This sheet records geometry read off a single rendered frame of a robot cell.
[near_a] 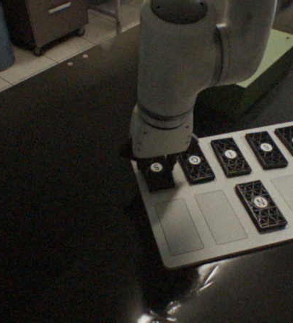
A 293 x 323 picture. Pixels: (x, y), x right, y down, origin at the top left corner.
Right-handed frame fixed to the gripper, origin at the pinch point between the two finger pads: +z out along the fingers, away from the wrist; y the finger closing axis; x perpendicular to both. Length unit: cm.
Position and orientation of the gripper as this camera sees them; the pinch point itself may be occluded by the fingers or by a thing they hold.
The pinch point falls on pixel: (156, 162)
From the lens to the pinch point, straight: 60.4
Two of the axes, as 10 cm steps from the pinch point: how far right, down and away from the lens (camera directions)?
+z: -0.5, 5.1, 8.6
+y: -9.8, 1.6, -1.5
